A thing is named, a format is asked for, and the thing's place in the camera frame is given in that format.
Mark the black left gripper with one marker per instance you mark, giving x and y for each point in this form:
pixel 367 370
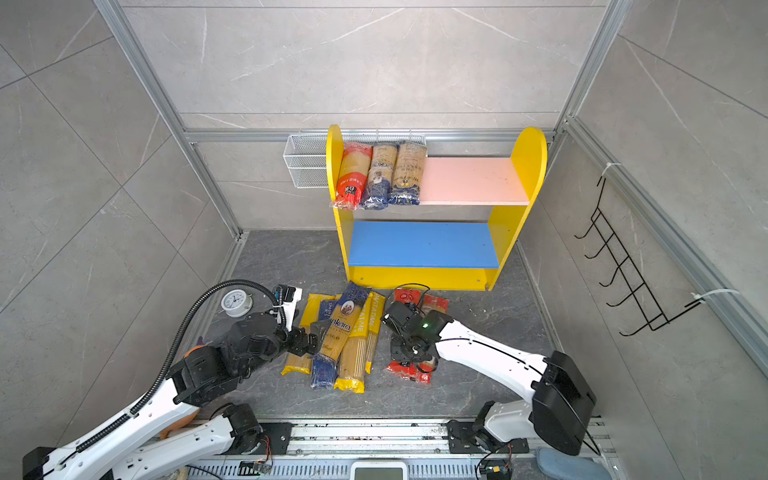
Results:
pixel 302 346

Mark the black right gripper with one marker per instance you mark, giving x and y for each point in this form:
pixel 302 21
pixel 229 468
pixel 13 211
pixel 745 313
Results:
pixel 395 351

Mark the red white-label spaghetti bag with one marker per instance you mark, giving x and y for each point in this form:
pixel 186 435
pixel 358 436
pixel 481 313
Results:
pixel 421 371

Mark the blue Ankara bag label down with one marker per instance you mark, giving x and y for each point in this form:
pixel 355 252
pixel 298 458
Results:
pixel 378 186

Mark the blue-end Chinese spaghetti bag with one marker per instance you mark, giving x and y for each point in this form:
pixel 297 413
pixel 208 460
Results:
pixel 408 174

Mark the red clear spaghetti bag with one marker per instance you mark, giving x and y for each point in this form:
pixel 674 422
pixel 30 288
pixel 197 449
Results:
pixel 352 179

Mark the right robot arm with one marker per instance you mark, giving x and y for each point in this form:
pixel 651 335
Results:
pixel 556 402

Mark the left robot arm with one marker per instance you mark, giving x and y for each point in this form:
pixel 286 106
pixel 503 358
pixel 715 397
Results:
pixel 117 449

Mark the pink upper shelf board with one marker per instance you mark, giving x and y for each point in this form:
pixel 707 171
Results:
pixel 471 181

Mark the dark blue spaghetti No5 bag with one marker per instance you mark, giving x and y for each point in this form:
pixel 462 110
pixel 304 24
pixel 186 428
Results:
pixel 323 370

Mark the yellow Pastatime spaghetti bag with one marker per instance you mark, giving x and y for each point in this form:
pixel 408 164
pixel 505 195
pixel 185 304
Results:
pixel 357 355

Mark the blue Ankara spaghetti bag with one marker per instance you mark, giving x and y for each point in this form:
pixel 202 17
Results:
pixel 349 309

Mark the round white gauge clock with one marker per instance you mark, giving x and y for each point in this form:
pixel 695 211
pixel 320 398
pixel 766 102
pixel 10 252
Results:
pixel 236 303

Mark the orange monster toy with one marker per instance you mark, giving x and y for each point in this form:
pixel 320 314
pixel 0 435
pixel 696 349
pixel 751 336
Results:
pixel 197 347

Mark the white digital display device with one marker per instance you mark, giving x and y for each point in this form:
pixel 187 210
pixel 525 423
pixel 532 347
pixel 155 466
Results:
pixel 379 469

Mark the blue grey cloth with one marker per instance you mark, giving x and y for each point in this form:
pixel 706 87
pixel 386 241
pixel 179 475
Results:
pixel 559 466

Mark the white wire basket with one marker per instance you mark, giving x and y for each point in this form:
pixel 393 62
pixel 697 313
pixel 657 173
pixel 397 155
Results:
pixel 305 152

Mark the yellow shelf unit frame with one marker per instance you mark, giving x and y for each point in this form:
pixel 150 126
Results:
pixel 505 223

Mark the black wall hook rack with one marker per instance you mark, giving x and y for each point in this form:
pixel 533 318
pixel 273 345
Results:
pixel 627 272

